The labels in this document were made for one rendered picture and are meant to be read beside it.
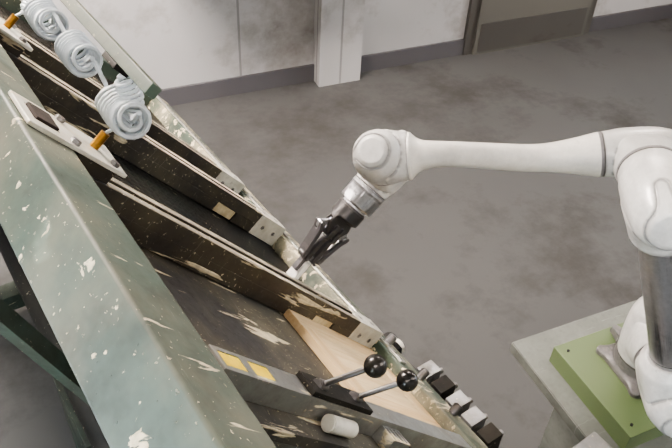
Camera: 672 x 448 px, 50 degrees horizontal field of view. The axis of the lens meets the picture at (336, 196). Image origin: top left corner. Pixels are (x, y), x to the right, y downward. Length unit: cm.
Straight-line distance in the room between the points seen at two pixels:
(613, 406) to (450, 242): 175
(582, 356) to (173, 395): 165
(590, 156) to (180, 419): 117
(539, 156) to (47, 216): 106
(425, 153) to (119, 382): 92
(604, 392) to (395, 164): 99
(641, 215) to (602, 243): 244
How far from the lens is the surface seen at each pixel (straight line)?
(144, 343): 75
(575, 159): 165
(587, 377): 218
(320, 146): 427
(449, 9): 522
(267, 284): 156
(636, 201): 151
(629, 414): 214
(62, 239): 91
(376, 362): 116
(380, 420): 139
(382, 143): 145
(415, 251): 361
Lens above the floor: 242
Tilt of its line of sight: 38 degrees down
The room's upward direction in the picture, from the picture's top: 3 degrees clockwise
